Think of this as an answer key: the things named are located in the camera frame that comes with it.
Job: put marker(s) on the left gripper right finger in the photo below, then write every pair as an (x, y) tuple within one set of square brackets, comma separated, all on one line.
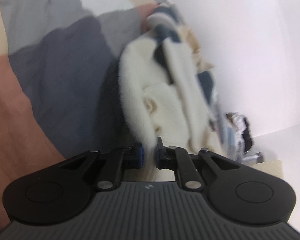
[(236, 191)]

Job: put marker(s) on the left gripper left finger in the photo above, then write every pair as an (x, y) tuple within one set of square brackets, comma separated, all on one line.
[(64, 190)]

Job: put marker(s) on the cream knit sweater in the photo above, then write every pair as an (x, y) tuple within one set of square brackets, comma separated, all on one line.
[(161, 79)]

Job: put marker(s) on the pile of clothes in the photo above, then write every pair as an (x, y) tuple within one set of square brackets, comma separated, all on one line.
[(240, 141)]

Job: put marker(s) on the patchwork bed quilt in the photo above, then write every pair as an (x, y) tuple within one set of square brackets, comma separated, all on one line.
[(60, 97)]

